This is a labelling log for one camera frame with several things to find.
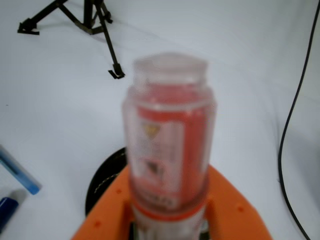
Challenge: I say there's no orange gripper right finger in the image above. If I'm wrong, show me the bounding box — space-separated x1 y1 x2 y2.
200 165 272 240

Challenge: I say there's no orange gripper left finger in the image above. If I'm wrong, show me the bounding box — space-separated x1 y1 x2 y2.
72 166 133 240

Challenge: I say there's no blue capped marker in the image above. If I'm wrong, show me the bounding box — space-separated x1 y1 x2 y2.
0 189 27 233

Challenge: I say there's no red marker with clear cap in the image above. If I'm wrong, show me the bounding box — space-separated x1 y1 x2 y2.
123 52 216 240

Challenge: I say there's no black mesh pen holder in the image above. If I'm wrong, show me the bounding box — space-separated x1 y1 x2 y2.
85 147 127 216

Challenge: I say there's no light blue capped pen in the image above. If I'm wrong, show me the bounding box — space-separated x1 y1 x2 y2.
0 145 42 195

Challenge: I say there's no thin black cable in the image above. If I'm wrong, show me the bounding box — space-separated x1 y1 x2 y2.
278 0 320 240

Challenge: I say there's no black camera tripod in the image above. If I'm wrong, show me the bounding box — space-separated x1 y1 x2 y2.
17 0 125 79

